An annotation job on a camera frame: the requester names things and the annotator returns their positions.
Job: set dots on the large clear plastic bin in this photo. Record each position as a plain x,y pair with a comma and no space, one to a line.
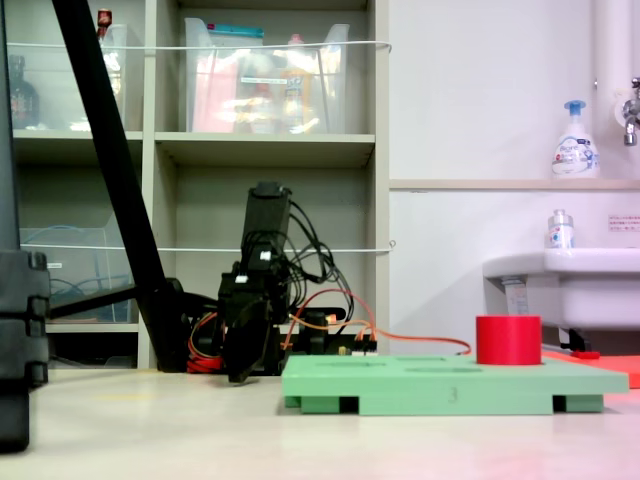
260,90

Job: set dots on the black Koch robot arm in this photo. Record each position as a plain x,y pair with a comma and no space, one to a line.
265,215

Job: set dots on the bottle with red cap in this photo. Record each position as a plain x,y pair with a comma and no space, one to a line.
104,20

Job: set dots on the clear bin with bottles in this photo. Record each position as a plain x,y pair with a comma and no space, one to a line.
55,90

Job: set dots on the metal faucet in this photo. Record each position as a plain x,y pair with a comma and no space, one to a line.
630,115

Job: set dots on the green shape-hole board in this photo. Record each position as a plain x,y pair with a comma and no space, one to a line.
440,387

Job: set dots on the notched black stack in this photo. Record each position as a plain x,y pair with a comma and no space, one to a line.
22,320

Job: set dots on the dark round bottle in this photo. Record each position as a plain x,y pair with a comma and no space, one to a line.
22,100

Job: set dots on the white sink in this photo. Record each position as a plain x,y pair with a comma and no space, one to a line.
590,295

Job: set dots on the wall label with red text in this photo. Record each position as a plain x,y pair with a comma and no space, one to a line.
625,223

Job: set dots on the red cylinder block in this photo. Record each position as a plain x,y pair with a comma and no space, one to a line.
509,340

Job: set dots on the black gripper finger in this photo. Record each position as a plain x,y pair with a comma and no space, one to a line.
265,335
235,350

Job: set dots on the beige shelf unit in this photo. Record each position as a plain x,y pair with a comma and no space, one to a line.
265,146

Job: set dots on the small clear sanitizer bottle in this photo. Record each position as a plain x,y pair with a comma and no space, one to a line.
560,232

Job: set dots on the black tripod leg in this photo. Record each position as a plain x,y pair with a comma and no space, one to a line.
100,125

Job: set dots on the white blue soap pump bottle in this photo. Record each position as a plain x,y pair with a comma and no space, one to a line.
575,155

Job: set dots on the orange bottle with pink cap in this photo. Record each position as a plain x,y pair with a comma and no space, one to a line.
297,85

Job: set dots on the small red block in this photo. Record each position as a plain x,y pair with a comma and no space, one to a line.
586,355

